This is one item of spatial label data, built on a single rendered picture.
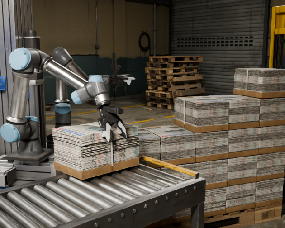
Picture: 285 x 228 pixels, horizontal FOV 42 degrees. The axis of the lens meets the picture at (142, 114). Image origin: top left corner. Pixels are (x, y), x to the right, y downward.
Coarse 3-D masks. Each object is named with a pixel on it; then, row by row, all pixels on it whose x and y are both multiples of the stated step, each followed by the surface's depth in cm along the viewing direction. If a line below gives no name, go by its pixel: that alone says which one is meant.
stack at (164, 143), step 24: (144, 144) 259; (168, 144) 267; (192, 144) 275; (216, 144) 283; (240, 144) 291; (168, 168) 269; (192, 168) 277; (216, 168) 285; (240, 168) 295; (216, 192) 290; (240, 192) 298; (216, 216) 293; (240, 216) 302
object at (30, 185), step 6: (66, 174) 193; (42, 180) 184; (48, 180) 184; (54, 180) 185; (18, 186) 176; (24, 186) 176; (30, 186) 177; (0, 192) 168; (6, 192) 169; (18, 192) 173; (0, 210) 168
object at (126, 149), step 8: (112, 128) 194; (128, 128) 198; (136, 128) 202; (120, 136) 195; (128, 136) 198; (136, 136) 202; (120, 144) 195; (128, 144) 199; (136, 144) 202; (120, 152) 196; (128, 152) 200; (136, 152) 204; (120, 160) 196
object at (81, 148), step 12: (60, 132) 192; (72, 132) 187; (84, 132) 186; (96, 132) 185; (60, 144) 195; (72, 144) 185; (84, 144) 180; (96, 144) 185; (60, 156) 196; (72, 156) 187; (84, 156) 181; (96, 156) 186; (84, 168) 182
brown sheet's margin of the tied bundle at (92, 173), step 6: (54, 162) 201; (54, 168) 202; (60, 168) 197; (66, 168) 191; (72, 168) 186; (96, 168) 186; (102, 168) 188; (72, 174) 187; (78, 174) 183; (84, 174) 181; (90, 174) 184; (96, 174) 186; (102, 174) 189
